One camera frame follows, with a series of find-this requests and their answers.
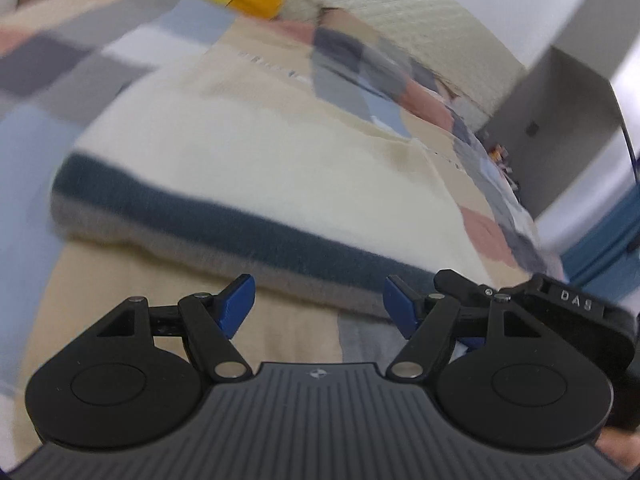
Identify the patchwork quilt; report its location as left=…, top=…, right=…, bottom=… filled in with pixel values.
left=0, top=0, right=566, bottom=461

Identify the blue curtain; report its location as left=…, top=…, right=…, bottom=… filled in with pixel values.
left=562, top=207, right=640, bottom=286

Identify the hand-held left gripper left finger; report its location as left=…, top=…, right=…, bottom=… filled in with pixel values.
left=92, top=274, right=256, bottom=382

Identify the cluster of small bottles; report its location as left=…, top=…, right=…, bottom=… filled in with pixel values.
left=490, top=144, right=516, bottom=181

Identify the person's right hand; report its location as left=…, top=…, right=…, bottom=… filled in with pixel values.
left=597, top=427, right=640, bottom=471

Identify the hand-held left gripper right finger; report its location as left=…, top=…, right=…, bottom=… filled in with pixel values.
left=384, top=275, right=547, bottom=382

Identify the grey wardrobe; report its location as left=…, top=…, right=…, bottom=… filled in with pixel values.
left=475, top=0, right=640, bottom=221

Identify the patchwork pillow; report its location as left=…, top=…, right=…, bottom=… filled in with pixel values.
left=312, top=7, right=453, bottom=116

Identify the cream striped sweater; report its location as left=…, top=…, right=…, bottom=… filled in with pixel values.
left=50, top=60, right=536, bottom=318

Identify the cream quilted headboard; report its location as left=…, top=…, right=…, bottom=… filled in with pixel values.
left=282, top=0, right=528, bottom=116

